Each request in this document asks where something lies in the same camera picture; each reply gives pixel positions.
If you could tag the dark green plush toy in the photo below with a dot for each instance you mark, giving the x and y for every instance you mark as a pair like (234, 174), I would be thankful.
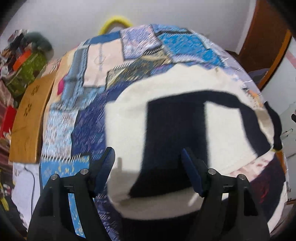
(37, 42)

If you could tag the red box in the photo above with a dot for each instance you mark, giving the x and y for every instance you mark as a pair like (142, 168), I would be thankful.
(7, 120)

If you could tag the yellow curved tube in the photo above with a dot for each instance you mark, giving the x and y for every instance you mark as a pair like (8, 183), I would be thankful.
(114, 21)

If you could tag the cream and black sweater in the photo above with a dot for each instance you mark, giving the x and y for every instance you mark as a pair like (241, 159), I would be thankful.
(149, 122)

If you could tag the white papers pile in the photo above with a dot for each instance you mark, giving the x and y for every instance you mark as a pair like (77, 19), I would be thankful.
(26, 191)

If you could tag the orange plastic lid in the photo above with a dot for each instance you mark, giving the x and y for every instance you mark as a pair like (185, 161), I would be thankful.
(21, 60)

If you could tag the green fabric bag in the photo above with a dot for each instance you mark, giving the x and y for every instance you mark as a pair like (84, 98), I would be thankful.
(26, 74)

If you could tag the blue patchwork bedspread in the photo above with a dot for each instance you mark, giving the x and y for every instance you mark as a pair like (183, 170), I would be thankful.
(75, 130)

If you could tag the wooden lap board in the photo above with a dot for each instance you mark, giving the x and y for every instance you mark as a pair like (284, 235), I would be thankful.
(26, 135)

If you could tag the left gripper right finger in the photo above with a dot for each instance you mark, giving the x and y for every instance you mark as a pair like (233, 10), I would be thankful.
(229, 210)

